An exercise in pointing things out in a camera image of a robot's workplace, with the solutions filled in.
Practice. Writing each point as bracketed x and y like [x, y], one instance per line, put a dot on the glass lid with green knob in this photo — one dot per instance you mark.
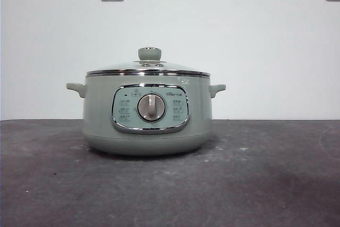
[150, 53]

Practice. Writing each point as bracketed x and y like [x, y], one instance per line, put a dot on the pale green electric pot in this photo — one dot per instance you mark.
[101, 110]

